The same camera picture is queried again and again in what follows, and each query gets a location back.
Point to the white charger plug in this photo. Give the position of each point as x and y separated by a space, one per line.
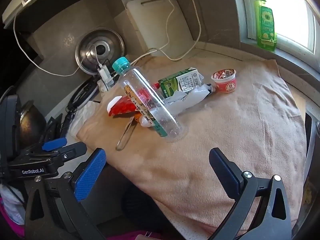
103 75

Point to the wooden board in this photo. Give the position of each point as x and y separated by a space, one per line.
298 102

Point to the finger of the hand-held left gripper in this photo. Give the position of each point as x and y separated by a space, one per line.
53 143
72 152

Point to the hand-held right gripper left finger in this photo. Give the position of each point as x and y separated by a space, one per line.
91 172

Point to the clear plastic tube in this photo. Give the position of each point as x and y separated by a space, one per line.
122 142

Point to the white cutting board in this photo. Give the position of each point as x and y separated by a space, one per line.
160 25

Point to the white window frame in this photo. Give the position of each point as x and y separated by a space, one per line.
250 17

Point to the person's left forearm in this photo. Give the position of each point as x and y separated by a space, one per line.
10 230

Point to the green milk carton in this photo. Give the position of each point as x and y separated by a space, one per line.
175 82

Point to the steel pot lid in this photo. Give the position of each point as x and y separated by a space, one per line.
110 40

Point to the person's left hand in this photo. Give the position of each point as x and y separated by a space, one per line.
10 205

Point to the red snack wrapper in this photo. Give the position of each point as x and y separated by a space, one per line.
122 107

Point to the red yogurt cup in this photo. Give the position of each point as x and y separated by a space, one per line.
225 85

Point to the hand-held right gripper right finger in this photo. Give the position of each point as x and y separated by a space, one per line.
223 170

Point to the clear plastic bottle teal cap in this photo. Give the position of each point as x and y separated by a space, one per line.
150 97

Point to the white plastic bag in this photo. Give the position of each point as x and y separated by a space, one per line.
80 120

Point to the black wok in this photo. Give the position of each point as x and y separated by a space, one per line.
32 125

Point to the green dish soap bottle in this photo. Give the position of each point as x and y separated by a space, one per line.
266 25

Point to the person's pink clothing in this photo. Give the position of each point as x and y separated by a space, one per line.
150 237

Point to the beige towel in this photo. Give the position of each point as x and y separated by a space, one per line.
225 135

